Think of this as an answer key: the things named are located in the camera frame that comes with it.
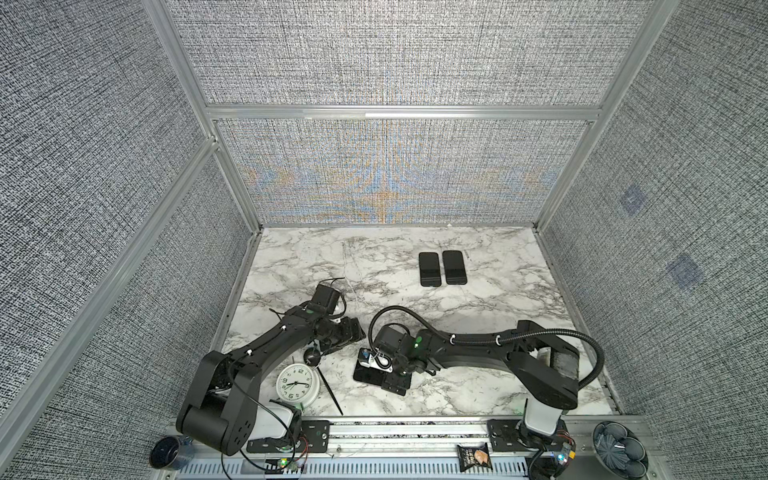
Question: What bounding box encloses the black phone front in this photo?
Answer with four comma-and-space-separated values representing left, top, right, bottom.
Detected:
353, 362, 412, 396

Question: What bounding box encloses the black phone with camera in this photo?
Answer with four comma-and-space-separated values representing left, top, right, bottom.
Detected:
418, 252, 442, 287

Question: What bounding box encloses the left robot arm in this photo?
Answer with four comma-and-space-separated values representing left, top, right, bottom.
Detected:
176, 302, 366, 456

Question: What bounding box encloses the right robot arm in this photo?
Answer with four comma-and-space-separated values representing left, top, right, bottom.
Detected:
368, 305, 605, 451

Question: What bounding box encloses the black ladle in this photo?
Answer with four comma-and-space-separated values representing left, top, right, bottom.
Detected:
303, 347, 344, 416

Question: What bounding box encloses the white alarm clock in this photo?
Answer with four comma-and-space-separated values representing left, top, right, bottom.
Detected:
276, 363, 321, 407

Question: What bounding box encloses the snack packet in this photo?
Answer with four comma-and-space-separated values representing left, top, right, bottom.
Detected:
456, 443, 493, 473

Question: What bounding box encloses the dark blue mug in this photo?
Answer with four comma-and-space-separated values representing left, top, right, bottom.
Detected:
149, 435, 194, 470

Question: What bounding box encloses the bowl of dark capsules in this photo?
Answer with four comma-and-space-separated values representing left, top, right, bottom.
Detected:
592, 421, 648, 479

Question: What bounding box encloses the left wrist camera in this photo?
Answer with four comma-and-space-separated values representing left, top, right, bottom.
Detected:
310, 283, 344, 316

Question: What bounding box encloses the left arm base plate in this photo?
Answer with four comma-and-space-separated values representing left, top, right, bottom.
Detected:
245, 420, 331, 455

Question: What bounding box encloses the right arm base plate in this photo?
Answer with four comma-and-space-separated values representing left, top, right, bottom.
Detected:
486, 419, 529, 453

